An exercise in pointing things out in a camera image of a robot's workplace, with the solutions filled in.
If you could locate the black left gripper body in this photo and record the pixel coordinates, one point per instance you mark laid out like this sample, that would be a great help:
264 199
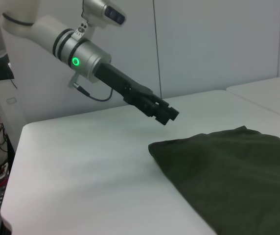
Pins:
127 85

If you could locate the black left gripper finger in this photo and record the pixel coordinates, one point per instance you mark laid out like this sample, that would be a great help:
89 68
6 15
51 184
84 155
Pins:
162 118
168 109

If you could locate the dark green t-shirt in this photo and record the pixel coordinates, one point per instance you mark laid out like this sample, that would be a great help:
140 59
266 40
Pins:
228 176

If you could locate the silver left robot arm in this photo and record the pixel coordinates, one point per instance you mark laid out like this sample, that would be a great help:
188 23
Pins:
44 31

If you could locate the white robot torso column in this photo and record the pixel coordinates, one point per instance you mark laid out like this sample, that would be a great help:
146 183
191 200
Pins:
5 112

